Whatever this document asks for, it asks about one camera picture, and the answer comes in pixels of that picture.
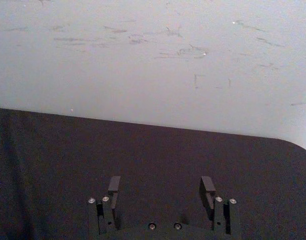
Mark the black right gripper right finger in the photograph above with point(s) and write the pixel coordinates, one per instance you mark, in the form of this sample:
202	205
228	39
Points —
209	197

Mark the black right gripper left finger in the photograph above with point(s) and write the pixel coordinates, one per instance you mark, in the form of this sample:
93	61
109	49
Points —
112	197

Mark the black table cloth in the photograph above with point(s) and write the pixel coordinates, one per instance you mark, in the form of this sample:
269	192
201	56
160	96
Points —
147	175

